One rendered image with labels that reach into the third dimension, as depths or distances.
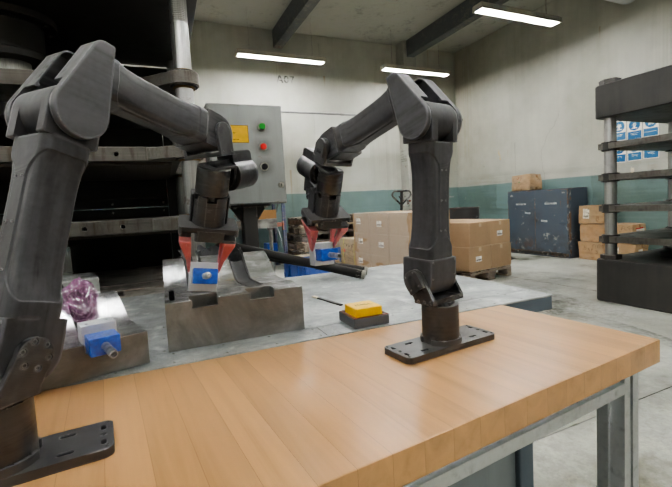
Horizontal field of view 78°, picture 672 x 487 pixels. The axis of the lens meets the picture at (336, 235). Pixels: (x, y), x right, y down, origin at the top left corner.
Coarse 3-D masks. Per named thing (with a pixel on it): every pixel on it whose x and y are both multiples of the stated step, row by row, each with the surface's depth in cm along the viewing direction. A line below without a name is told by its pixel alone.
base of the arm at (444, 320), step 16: (448, 304) 69; (432, 320) 69; (448, 320) 68; (432, 336) 69; (448, 336) 68; (464, 336) 72; (480, 336) 72; (400, 352) 66; (416, 352) 66; (432, 352) 66; (448, 352) 67
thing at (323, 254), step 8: (320, 248) 99; (328, 248) 97; (336, 248) 97; (312, 256) 100; (320, 256) 96; (328, 256) 96; (336, 256) 91; (312, 264) 100; (320, 264) 99; (328, 264) 100
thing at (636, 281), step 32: (608, 96) 373; (640, 96) 349; (608, 128) 380; (608, 160) 383; (608, 192) 385; (608, 224) 387; (608, 256) 387; (640, 256) 394; (608, 288) 387; (640, 288) 361
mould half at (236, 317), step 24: (168, 264) 102; (264, 264) 107; (168, 288) 93; (240, 288) 85; (288, 288) 83; (168, 312) 74; (192, 312) 76; (216, 312) 78; (240, 312) 79; (264, 312) 81; (288, 312) 83; (168, 336) 75; (192, 336) 76; (216, 336) 78; (240, 336) 80
